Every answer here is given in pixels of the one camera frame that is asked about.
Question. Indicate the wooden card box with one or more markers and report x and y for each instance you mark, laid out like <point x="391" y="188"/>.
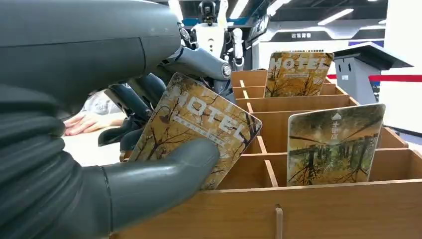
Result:
<point x="329" y="211"/>

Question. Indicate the standing humanoid robot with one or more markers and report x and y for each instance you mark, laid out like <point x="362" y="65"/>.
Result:
<point x="211" y="36"/>

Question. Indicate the person's hand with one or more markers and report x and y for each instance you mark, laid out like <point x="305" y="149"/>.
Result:
<point x="85" y="123"/>

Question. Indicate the ceiling light strip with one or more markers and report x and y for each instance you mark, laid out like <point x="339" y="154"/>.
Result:
<point x="335" y="16"/>
<point x="239" y="8"/>
<point x="277" y="6"/>

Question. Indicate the black sign panel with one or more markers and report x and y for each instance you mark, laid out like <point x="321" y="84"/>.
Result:
<point x="329" y="34"/>

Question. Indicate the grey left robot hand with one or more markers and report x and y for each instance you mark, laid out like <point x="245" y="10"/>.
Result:
<point x="82" y="49"/>

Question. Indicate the yellow hotel card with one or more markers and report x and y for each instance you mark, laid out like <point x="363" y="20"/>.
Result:
<point x="296" y="77"/>
<point x="197" y="118"/>

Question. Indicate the forest print card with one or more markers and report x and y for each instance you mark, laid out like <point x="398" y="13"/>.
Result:
<point x="333" y="148"/>

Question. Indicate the person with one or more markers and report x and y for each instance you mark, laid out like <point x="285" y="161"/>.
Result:
<point x="99" y="104"/>

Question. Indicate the grey kiosk stand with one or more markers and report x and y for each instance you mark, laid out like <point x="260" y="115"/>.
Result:
<point x="357" y="76"/>

